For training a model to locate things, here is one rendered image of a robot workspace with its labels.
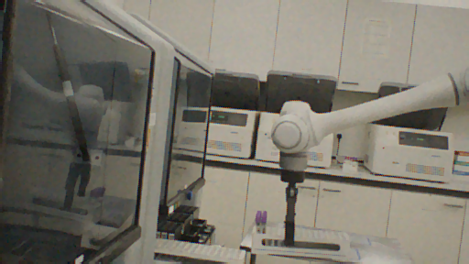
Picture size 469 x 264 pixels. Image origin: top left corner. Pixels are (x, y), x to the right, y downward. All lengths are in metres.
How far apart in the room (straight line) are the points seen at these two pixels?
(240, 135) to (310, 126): 2.40
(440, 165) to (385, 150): 0.39
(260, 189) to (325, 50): 1.18
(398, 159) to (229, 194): 1.25
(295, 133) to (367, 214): 2.55
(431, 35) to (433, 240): 1.51
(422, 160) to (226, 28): 1.77
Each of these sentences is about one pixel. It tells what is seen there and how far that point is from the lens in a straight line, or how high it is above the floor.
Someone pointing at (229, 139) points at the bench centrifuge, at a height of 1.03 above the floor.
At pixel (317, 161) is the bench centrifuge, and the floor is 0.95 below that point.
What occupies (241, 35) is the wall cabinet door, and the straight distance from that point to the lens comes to 4.13.
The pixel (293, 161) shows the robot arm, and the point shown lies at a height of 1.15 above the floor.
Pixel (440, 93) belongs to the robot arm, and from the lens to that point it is 1.59.
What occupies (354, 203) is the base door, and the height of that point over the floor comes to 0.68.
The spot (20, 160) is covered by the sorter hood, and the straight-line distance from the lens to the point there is 0.70.
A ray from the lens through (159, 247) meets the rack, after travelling 1.55.
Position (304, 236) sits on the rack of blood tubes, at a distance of 1.64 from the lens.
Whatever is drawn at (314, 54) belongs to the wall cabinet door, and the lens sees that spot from 4.09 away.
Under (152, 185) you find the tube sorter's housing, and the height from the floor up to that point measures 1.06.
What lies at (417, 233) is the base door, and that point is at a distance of 3.97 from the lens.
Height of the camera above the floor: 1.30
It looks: 3 degrees down
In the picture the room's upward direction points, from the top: 6 degrees clockwise
